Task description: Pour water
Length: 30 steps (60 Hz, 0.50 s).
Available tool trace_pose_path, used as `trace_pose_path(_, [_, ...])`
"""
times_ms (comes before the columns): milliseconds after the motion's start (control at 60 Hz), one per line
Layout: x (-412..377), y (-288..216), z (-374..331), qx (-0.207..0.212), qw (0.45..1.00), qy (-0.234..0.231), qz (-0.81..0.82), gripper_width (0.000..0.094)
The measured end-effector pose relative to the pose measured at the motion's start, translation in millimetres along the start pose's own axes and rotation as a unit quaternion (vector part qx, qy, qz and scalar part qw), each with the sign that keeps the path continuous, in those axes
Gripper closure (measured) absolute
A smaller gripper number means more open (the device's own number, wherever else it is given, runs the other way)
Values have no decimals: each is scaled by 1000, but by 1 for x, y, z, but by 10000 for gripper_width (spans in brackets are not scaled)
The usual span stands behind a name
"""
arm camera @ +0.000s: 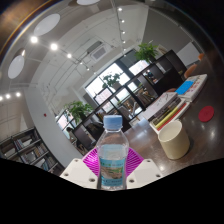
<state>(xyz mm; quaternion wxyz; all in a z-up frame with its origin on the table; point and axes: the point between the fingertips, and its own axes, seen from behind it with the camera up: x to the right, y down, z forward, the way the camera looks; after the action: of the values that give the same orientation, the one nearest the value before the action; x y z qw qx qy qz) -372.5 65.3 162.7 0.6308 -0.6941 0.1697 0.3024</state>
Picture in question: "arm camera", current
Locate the bushy green potted plant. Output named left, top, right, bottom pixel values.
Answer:
left=64, top=100, right=94, bottom=125

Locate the flat round red coaster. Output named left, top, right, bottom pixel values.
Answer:
left=198, top=105, right=215, bottom=123

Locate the tall dark bookshelf unit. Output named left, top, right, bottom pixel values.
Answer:
left=0, top=127, right=66, bottom=176

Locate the stack of books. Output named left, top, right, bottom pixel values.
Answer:
left=141, top=92, right=192, bottom=131

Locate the book with blue cover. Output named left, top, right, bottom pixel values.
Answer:
left=175, top=73, right=208, bottom=103

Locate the green plant in white pot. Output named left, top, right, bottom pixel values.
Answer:
left=101, top=72, right=123, bottom=91

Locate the low black shelf unit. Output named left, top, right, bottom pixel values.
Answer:
left=71, top=49, right=188, bottom=151

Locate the group of ceiling spotlights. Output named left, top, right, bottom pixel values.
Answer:
left=0, top=6, right=128, bottom=101

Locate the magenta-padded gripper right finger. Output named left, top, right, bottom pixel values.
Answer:
left=125, top=147, right=164, bottom=190

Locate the cream ceramic mug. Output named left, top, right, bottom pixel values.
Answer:
left=157, top=119, right=191, bottom=160

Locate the group of orange chairs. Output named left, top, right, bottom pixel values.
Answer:
left=166, top=52, right=206, bottom=93

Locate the group of round ceiling panels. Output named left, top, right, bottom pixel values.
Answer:
left=7, top=0, right=102, bottom=80

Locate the clear blue-capped water bottle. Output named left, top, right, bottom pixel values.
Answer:
left=95, top=114, right=130, bottom=192

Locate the ceiling air conditioner unit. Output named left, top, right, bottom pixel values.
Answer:
left=87, top=40, right=113, bottom=62

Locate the person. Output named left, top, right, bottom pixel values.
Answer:
left=65, top=126, right=79, bottom=144

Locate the white wall radiator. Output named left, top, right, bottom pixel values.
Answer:
left=176, top=41, right=200, bottom=67

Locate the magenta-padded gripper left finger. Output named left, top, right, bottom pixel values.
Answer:
left=59, top=147, right=101, bottom=190

